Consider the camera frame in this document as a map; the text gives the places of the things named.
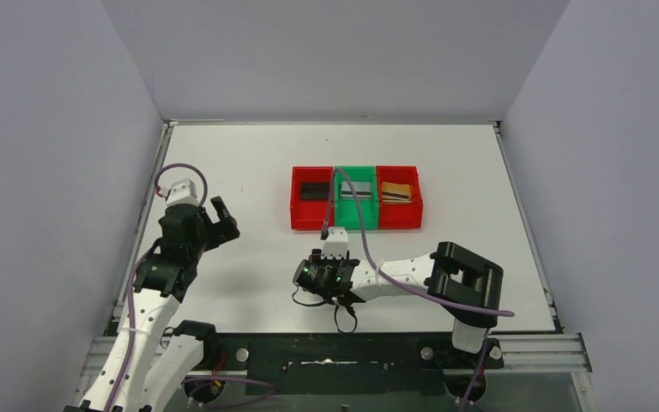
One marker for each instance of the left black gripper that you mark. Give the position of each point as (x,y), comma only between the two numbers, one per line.
(208,228)

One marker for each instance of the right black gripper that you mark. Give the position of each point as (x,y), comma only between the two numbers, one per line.
(318,258)

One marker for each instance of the dark grey card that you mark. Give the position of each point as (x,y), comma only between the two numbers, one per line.
(314,187)

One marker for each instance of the gold VIP card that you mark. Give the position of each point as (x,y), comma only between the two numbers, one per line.
(390,189)

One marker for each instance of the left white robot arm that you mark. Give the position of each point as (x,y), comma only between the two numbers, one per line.
(131,379)

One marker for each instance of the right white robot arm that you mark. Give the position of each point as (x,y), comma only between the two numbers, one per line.
(467,285)

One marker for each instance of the black credit card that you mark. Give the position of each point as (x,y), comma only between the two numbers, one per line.
(321,197)

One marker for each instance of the silver credit card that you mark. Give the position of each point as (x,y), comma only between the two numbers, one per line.
(363,190)

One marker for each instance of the gold credit card in bin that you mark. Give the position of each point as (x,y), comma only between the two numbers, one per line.
(395,197)

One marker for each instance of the left red bin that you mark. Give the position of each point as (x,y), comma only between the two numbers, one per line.
(306,216)

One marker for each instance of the red bin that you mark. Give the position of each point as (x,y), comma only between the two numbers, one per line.
(395,216)
(306,216)

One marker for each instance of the right red bin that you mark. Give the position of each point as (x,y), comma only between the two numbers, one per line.
(395,216)

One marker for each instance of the green middle bin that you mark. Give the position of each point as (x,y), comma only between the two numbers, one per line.
(346,213)

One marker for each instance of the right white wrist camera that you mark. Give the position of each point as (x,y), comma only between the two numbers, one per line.
(335,243)

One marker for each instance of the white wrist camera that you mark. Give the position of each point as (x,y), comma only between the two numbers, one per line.
(335,243)
(182,192)

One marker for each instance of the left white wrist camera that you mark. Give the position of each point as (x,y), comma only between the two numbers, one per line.
(182,192)

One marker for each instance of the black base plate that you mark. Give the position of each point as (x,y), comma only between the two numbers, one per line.
(425,363)

